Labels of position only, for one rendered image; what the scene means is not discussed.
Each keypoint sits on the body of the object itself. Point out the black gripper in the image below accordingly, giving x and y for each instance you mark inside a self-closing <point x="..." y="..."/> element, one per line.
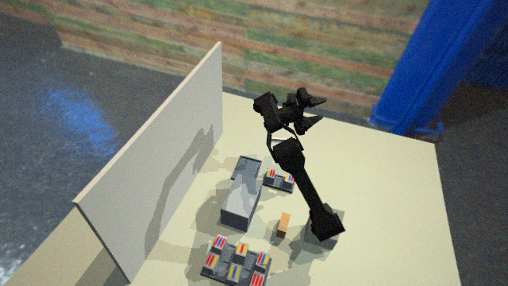
<point x="295" y="113"/>

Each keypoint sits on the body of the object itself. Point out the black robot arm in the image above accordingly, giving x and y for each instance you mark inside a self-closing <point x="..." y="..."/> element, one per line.
<point x="289" y="155"/>

